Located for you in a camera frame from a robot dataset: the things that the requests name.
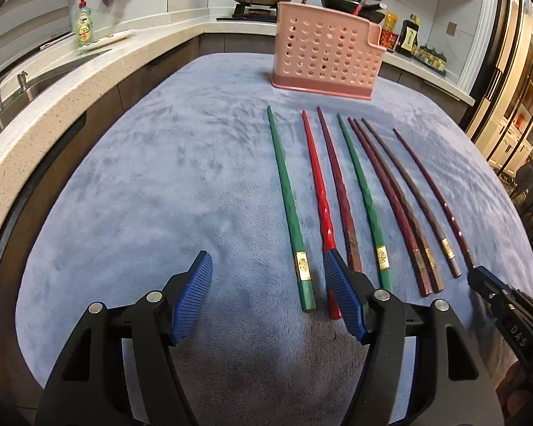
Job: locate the white stone kitchen counter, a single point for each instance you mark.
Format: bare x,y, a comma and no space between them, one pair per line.
71,97

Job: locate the black frying pan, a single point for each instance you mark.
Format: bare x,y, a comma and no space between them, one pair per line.
342,3

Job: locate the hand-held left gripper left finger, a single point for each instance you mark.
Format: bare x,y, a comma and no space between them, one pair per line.
195,293

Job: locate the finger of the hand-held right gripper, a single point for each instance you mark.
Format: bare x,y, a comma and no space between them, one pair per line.
493,282

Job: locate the glass sliding door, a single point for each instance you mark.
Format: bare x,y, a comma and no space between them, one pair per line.
515,75

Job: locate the brown chopstick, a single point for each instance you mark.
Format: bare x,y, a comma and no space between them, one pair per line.
447,248

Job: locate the grey wall socket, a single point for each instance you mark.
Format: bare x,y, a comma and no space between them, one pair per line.
452,28

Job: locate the pink perforated chopstick holder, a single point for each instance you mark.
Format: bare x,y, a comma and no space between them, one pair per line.
324,53

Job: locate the row of small spice jars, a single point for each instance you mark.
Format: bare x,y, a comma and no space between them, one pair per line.
431,57

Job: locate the blue-grey fleece blanket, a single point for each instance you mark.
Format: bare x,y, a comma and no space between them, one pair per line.
182,164

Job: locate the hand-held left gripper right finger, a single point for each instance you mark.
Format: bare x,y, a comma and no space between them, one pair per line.
342,293

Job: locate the chrome sink soap dispenser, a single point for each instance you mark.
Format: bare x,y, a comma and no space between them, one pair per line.
22,80

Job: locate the green dish soap bottle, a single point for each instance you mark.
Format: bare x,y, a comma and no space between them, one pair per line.
84,26

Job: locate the green chopstick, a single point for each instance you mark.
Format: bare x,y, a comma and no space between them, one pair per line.
288,195
364,195

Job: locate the white patterned plate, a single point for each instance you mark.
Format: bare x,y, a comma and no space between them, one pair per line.
115,37

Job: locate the black gas stove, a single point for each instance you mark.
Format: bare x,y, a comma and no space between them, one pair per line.
248,11

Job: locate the white window blinds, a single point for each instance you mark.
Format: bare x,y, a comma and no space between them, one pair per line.
22,17

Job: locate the yellow seasoning packet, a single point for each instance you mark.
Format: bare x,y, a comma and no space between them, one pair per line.
391,21

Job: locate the dark maroon chopstick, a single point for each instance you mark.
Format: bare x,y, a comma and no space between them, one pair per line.
453,220

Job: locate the steel kitchen sink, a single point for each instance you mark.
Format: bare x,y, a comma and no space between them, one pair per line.
49,80

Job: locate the dark soy sauce bottle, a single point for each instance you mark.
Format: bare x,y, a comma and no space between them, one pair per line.
408,37

